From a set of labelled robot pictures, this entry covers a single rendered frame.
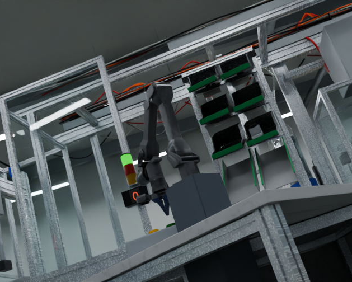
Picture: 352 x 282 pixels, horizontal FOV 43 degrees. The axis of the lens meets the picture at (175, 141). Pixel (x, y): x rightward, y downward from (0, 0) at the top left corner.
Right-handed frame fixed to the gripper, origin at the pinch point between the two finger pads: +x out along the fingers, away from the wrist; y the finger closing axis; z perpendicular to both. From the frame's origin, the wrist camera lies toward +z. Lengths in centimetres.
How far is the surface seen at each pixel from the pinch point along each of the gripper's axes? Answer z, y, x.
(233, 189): 18.0, -25.2, -1.2
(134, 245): -4.0, 14.1, 10.6
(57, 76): 35, 42, -92
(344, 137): 78, -89, -20
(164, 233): -4.0, 2.1, 9.8
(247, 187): 15.4, -30.8, 0.4
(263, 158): 29, -42, -12
